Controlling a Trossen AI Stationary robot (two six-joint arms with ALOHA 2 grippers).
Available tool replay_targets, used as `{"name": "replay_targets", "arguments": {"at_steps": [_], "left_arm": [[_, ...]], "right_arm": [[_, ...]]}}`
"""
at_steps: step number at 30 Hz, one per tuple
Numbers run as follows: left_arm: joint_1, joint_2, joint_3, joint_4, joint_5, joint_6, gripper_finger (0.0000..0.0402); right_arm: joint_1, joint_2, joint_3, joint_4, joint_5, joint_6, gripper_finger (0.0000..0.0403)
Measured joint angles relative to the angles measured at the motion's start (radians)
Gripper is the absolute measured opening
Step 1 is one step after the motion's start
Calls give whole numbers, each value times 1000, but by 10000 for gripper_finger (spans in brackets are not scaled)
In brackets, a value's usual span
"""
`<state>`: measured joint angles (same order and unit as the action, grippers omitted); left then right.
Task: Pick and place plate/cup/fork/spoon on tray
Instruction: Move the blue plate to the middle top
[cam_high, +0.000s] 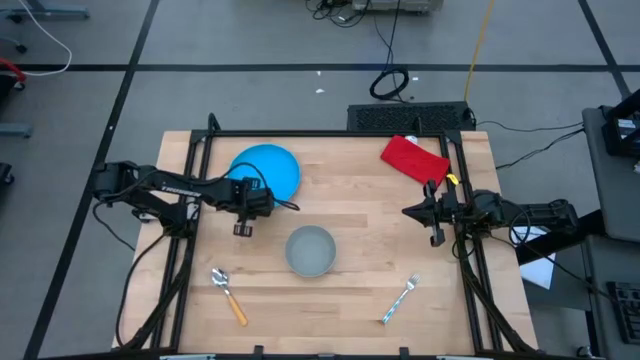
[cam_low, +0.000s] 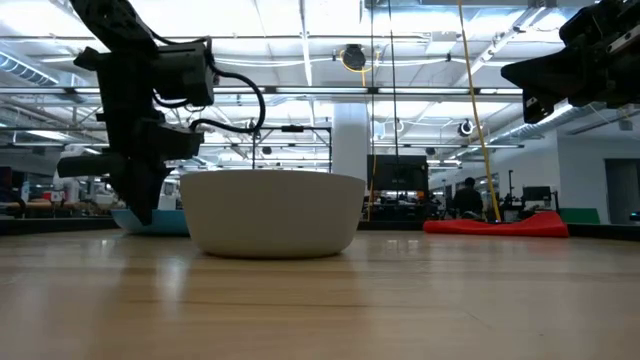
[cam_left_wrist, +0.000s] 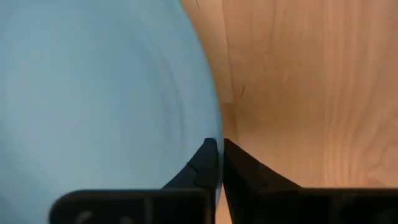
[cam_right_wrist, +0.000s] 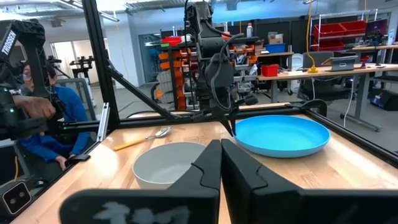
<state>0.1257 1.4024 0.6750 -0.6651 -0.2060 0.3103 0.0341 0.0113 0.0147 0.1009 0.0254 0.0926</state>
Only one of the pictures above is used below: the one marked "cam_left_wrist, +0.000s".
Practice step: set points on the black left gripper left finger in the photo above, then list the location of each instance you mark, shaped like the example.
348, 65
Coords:
192, 202

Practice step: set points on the blue round plate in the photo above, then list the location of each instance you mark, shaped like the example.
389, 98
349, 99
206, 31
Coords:
93, 93

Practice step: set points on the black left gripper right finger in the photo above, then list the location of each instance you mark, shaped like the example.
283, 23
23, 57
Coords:
264, 199

